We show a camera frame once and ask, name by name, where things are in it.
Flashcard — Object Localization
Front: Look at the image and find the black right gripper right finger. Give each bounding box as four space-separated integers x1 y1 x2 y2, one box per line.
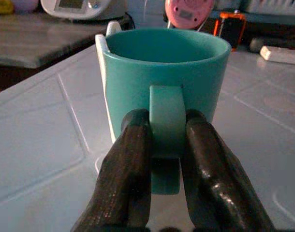
182 108 276 230

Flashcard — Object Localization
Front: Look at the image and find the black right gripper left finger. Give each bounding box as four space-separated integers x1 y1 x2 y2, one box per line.
70 108 154 229

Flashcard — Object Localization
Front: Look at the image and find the teal ceramic mug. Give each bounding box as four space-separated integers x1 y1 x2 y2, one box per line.
103 28 232 196

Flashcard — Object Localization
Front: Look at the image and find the white flat bar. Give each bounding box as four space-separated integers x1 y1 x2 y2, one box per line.
259 45 295 66

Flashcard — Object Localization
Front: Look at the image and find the dark rounded object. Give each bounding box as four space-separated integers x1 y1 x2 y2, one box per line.
249 37 295 54

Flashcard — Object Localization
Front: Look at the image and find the orange and black box device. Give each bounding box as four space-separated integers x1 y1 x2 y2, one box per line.
214 11 247 52

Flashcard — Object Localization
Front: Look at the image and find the pink round device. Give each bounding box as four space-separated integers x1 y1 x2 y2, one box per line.
164 0 215 30

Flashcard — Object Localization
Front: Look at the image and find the grey stone slab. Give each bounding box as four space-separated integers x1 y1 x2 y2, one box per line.
0 13 135 70

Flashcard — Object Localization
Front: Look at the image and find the white rice cooker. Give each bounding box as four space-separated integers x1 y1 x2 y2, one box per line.
40 0 129 20

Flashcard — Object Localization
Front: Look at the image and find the yellow round object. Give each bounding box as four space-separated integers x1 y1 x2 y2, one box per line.
0 0 15 15

